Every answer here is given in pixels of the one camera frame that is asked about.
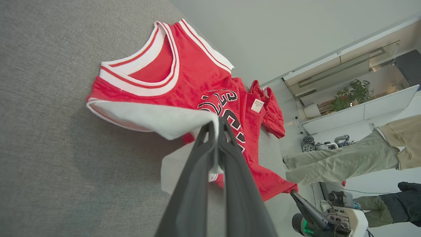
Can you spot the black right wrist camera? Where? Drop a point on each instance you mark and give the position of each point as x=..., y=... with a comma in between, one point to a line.
x=338, y=199

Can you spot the black round device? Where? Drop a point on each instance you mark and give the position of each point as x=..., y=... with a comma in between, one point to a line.
x=308, y=144

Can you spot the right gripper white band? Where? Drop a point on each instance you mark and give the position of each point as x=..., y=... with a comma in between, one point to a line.
x=352, y=223

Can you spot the dark monitor screen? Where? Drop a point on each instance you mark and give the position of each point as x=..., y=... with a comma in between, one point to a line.
x=409, y=67

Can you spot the grey white machine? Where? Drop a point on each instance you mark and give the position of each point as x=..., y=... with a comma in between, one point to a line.
x=342, y=141

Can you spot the person in dark trousers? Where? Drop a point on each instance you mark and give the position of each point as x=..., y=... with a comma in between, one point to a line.
x=404, y=204

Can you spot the white counter cabinet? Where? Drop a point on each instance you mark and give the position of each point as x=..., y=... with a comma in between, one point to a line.
x=378, y=110

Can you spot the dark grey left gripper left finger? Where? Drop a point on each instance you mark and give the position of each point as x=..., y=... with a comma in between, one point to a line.
x=187, y=204

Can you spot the red basketball jersey white trim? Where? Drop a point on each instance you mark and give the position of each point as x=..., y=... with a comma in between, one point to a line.
x=197, y=72

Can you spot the white round pot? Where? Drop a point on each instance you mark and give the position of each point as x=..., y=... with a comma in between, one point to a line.
x=311, y=111

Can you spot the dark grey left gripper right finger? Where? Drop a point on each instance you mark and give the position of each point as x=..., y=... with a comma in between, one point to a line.
x=243, y=210

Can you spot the person in khaki trousers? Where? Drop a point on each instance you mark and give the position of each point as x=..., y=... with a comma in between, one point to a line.
x=345, y=158

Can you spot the green potted plant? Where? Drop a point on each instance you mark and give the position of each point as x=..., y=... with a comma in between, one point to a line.
x=353, y=95

